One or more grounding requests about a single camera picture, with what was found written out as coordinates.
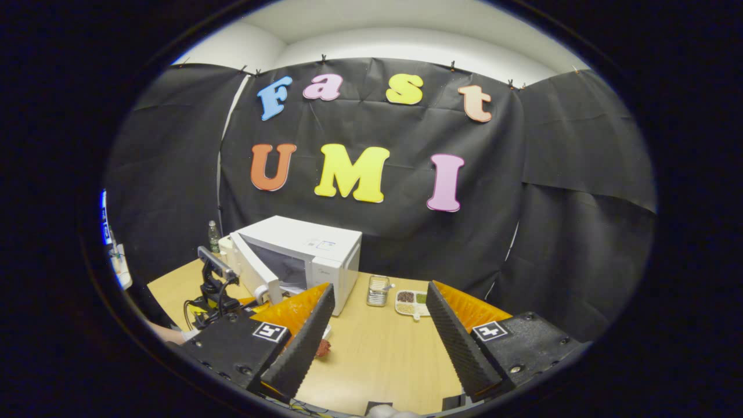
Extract blue lit screen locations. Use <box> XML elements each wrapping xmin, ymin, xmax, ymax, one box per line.
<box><xmin>99</xmin><ymin>189</ymin><xmax>112</xmax><ymax>246</ymax></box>

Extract white toaster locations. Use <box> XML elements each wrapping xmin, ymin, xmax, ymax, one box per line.
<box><xmin>218</xmin><ymin>235</ymin><xmax>241</xmax><ymax>273</ymax></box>

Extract white divided condiment plate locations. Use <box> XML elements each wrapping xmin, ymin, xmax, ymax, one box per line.
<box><xmin>395</xmin><ymin>289</ymin><xmax>431</xmax><ymax>322</ymax></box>

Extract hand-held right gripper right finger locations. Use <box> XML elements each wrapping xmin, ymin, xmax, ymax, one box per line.
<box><xmin>425</xmin><ymin>281</ymin><xmax>587</xmax><ymax>403</ymax></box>

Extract black backdrop cloth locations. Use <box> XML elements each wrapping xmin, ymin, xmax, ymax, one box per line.
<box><xmin>104</xmin><ymin>57</ymin><xmax>658</xmax><ymax>343</ymax></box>

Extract metal cutlery holder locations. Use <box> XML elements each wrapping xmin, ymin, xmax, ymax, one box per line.
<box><xmin>367</xmin><ymin>275</ymin><xmax>395</xmax><ymax>307</ymax></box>

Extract white papers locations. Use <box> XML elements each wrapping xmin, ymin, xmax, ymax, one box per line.
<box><xmin>110</xmin><ymin>244</ymin><xmax>133</xmax><ymax>291</ymax></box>

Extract white microwave oven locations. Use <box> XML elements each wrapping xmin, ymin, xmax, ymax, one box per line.
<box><xmin>229</xmin><ymin>216</ymin><xmax>362</xmax><ymax>317</ymax></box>

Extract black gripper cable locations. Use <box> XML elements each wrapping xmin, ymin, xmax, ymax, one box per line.
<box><xmin>183</xmin><ymin>278</ymin><xmax>256</xmax><ymax>331</ymax></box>

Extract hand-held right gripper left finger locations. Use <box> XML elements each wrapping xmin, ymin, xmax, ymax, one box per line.
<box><xmin>174</xmin><ymin>283</ymin><xmax>336</xmax><ymax>403</ymax></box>

